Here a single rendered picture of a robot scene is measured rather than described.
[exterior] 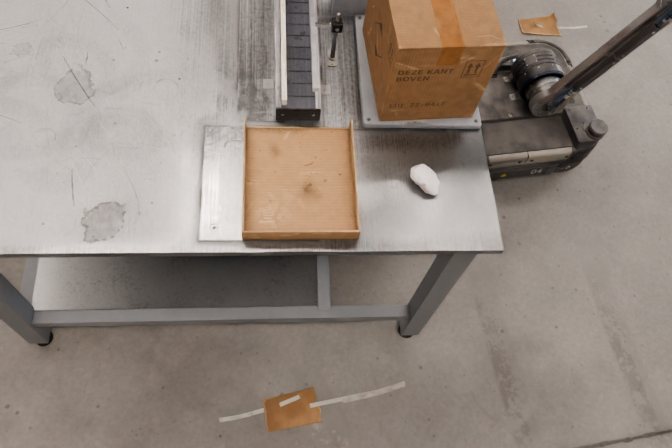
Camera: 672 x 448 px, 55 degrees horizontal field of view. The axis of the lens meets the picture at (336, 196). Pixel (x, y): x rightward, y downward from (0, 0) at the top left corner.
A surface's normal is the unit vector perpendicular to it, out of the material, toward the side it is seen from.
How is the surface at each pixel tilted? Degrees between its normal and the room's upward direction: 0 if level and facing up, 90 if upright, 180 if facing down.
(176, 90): 0
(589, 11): 0
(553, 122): 0
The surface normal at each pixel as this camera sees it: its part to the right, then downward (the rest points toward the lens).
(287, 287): 0.10, -0.47
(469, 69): 0.12, 0.88
